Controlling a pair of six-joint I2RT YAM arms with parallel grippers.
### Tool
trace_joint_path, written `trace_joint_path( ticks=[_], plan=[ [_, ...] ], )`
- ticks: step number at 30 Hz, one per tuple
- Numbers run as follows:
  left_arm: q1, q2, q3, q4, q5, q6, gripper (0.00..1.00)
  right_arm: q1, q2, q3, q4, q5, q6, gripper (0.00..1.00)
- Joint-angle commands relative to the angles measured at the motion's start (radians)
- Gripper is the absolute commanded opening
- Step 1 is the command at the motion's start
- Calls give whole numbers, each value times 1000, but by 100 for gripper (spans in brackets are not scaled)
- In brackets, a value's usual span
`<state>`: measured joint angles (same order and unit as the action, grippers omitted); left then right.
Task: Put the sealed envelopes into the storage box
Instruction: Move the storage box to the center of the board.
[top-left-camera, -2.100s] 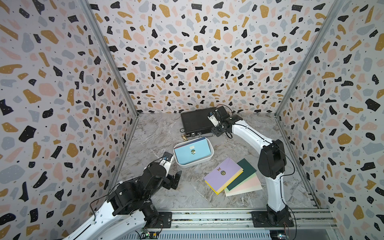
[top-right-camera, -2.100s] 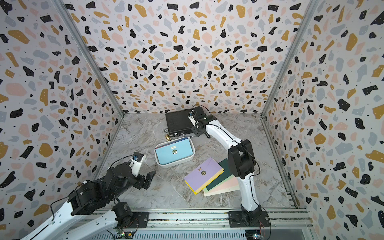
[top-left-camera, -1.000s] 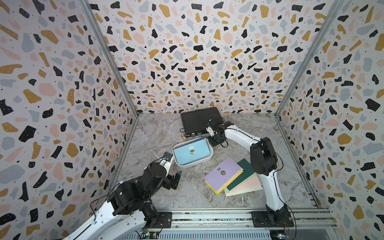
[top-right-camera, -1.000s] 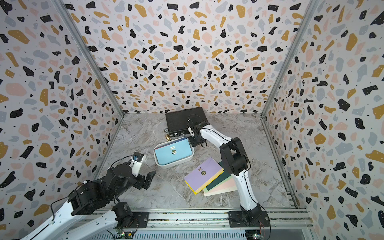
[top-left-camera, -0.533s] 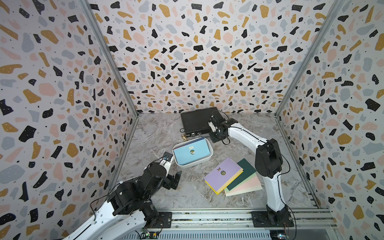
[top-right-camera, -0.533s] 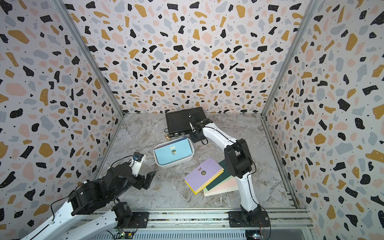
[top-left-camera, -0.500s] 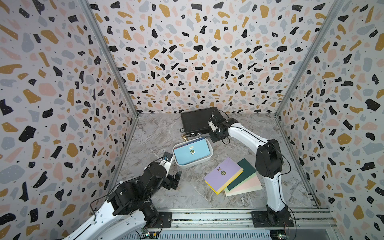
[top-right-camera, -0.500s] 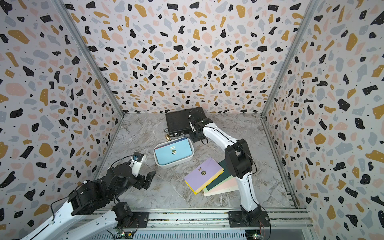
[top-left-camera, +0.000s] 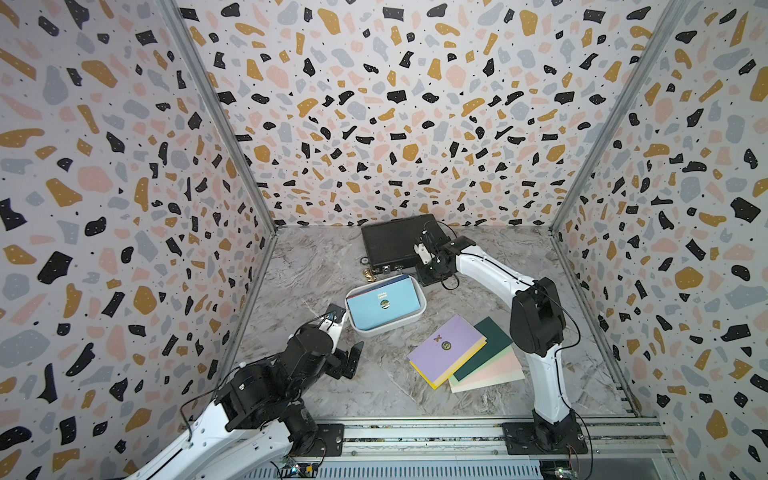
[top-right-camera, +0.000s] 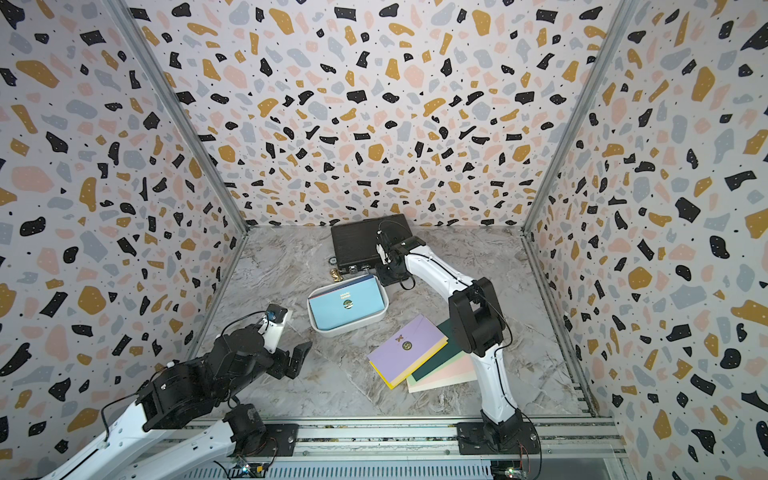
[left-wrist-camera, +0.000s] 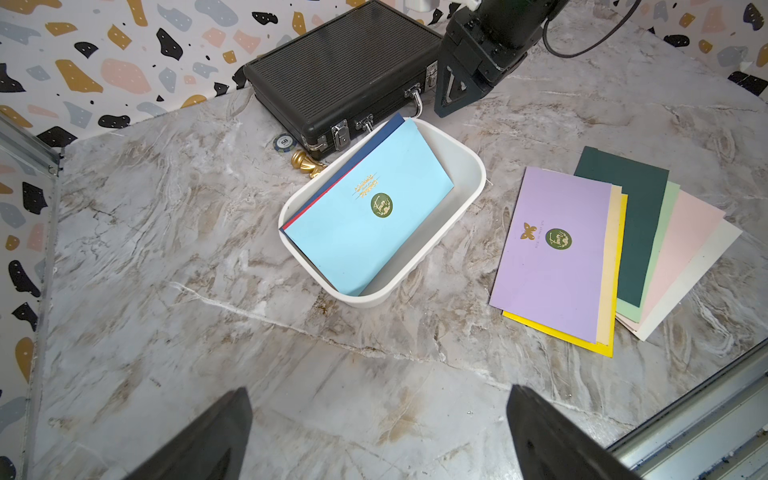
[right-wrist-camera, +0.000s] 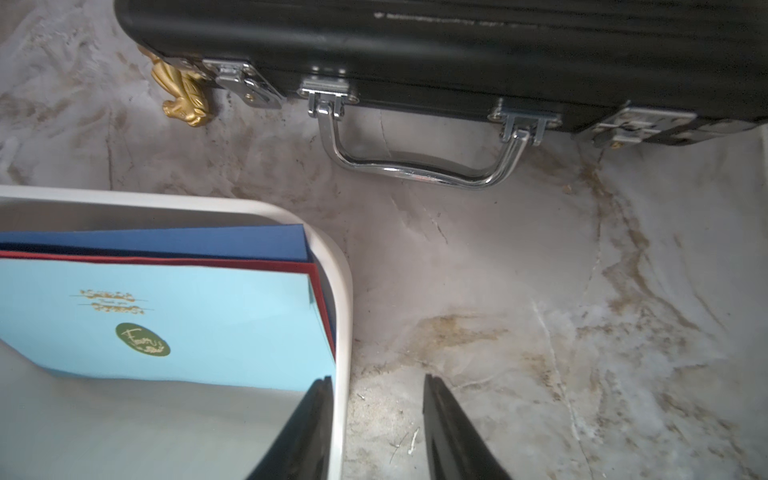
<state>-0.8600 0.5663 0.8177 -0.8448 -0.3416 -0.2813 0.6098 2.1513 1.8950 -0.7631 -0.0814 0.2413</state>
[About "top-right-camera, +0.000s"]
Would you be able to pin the dark green envelope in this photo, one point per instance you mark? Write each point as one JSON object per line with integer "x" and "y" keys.
{"x": 442, "y": 357}

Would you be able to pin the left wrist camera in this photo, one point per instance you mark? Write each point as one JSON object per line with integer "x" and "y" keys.
{"x": 274, "y": 322}

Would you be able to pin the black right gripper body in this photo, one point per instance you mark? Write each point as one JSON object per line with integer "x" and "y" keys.
{"x": 386, "y": 275}

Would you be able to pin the bright yellow envelope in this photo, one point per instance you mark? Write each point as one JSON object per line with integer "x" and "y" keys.
{"x": 398, "y": 358}

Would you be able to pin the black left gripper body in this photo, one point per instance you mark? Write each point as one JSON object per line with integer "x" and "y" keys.
{"x": 278, "y": 363}

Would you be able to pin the aluminium corner post left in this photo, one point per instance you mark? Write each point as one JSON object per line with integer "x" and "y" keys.
{"x": 121, "y": 15}

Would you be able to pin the red envelope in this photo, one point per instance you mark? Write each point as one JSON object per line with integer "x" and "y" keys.
{"x": 349, "y": 282}

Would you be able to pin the aluminium corner post right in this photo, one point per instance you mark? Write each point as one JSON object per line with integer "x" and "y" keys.
{"x": 616, "y": 29}

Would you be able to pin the lilac envelope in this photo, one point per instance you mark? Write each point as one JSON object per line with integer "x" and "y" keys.
{"x": 417, "y": 330}

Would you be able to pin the black metal briefcase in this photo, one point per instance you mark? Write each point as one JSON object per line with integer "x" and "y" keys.
{"x": 355, "y": 243}

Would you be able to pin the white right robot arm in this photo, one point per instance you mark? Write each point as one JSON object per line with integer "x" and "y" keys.
{"x": 478, "y": 326}

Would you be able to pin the white storage tray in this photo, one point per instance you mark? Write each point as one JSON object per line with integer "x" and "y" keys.
{"x": 354, "y": 325}

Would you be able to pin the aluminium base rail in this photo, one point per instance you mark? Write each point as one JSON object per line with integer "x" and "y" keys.
{"x": 422, "y": 448}

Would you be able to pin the light blue envelope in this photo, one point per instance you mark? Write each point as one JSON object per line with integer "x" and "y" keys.
{"x": 333, "y": 309}

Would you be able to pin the aluminium corner post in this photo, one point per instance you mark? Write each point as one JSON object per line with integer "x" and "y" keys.
{"x": 121, "y": 15}
{"x": 616, "y": 29}

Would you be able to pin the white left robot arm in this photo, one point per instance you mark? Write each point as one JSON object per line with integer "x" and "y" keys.
{"x": 181, "y": 393}

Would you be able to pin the pink envelope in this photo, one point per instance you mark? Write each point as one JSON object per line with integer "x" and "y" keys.
{"x": 459, "y": 365}

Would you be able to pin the small electronics board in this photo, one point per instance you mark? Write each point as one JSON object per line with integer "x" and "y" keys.
{"x": 242, "y": 468}

